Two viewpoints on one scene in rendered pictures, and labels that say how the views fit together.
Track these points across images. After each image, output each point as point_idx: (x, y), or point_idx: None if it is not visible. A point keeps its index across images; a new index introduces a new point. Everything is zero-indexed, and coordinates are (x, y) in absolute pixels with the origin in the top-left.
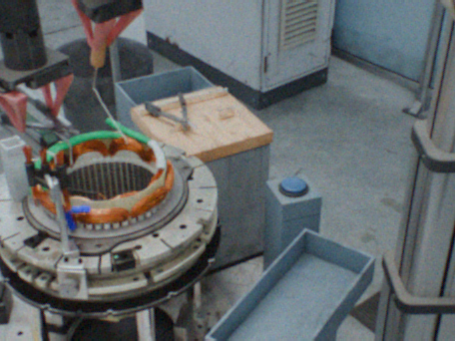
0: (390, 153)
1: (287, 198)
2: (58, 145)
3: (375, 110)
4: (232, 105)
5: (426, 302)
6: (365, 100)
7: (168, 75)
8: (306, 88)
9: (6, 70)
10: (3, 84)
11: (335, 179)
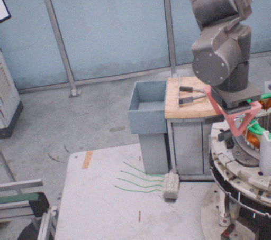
0: (87, 113)
1: None
2: (252, 128)
3: (59, 103)
4: (193, 79)
5: None
6: (49, 103)
7: (134, 92)
8: (19, 114)
9: (241, 92)
10: (253, 100)
11: (83, 137)
